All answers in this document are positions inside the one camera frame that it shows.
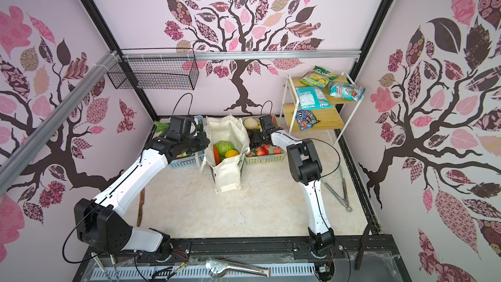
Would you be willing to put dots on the wooden serrated knife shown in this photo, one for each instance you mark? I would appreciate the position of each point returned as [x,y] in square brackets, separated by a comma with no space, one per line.
[140,207]

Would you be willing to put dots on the yellow green snack bag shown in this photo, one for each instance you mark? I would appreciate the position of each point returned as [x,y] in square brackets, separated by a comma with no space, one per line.
[318,77]

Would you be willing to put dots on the orange fruit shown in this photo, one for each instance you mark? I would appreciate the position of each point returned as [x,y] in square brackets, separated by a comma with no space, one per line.
[231,153]

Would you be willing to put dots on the M&M candy bag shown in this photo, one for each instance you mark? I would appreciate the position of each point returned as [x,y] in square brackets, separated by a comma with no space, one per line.
[306,119]

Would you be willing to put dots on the white teal red snack bag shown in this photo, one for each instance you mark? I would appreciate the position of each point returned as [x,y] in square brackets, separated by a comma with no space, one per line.
[346,91]

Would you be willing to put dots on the green lettuce leaf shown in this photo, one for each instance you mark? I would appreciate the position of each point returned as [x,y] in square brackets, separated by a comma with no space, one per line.
[161,127]

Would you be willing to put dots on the cream canvas grocery bag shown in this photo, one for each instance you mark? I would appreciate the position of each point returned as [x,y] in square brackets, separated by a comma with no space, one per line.
[226,175]

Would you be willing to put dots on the green cabbage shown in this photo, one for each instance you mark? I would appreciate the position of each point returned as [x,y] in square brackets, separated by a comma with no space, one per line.
[223,146]

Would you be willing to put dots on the black wire wall basket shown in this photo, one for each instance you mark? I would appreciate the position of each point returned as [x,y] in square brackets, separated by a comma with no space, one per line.
[155,69]

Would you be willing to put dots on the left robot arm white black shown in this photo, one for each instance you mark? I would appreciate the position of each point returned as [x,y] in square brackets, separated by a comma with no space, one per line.
[100,222]

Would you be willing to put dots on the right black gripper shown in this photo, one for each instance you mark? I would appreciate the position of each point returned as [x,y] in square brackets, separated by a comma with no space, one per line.
[256,137]

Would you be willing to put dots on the green plastic fruit basket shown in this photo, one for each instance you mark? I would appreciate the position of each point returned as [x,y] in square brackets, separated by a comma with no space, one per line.
[275,153]

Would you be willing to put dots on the white wire wooden shelf rack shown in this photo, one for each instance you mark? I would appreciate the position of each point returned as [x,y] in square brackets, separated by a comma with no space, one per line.
[330,119]

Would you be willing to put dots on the beige cauliflower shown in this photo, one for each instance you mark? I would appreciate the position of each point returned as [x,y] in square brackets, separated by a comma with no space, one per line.
[250,123]

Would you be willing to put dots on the orange carrot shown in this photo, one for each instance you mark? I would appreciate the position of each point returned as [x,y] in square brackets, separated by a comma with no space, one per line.
[216,155]

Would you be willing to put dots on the red apple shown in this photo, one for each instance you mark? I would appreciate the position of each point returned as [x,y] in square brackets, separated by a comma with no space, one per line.
[261,151]

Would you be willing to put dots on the blue plastic vegetable basket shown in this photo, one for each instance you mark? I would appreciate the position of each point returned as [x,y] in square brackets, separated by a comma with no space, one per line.
[186,159]

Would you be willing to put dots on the metal tongs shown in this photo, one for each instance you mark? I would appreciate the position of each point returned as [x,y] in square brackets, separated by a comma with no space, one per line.
[218,268]

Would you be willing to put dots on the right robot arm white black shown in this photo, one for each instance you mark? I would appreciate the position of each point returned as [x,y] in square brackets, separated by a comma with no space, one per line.
[306,169]

